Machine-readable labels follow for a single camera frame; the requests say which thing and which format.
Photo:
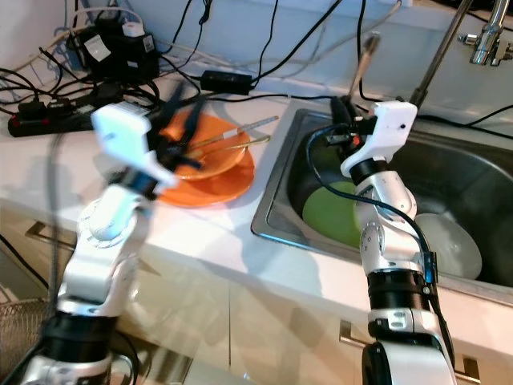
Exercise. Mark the orange bowl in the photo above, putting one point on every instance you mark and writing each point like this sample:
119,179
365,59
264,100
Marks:
224,160

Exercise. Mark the orange plate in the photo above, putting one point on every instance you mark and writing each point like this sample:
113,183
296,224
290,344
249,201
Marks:
208,195

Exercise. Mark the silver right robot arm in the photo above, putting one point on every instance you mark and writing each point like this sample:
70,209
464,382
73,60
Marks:
393,257

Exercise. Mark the chrome faucet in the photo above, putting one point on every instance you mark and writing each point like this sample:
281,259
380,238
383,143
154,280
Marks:
485,44

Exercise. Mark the dark metal pole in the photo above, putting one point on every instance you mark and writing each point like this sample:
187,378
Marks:
441,52

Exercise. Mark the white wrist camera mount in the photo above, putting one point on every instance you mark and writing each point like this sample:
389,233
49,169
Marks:
393,128
124,136

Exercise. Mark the stainless steel sink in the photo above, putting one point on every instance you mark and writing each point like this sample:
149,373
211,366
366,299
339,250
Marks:
441,168

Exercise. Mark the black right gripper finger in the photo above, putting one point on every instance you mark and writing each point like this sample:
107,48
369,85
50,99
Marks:
351,117
338,112

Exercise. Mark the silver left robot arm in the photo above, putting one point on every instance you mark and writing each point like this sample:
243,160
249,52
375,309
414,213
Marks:
96,273

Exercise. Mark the black power strip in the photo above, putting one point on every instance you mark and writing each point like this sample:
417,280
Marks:
48,120

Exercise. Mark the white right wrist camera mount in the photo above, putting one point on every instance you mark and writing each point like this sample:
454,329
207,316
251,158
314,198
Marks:
393,128

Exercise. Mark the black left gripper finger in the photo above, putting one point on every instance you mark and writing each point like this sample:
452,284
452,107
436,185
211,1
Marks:
178,100
191,148

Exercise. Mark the white bowl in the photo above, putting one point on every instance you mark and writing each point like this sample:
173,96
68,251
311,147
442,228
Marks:
453,249

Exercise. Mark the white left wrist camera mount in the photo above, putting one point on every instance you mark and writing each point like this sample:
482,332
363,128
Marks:
124,136

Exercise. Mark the black power adapter box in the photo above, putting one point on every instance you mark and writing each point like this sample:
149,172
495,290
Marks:
120,60

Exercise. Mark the small black power adapter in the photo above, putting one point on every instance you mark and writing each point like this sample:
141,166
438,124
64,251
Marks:
224,82

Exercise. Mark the green plate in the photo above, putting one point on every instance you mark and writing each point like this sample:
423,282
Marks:
329,212

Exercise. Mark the beige kitchen cabinet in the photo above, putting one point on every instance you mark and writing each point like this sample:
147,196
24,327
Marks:
272,321

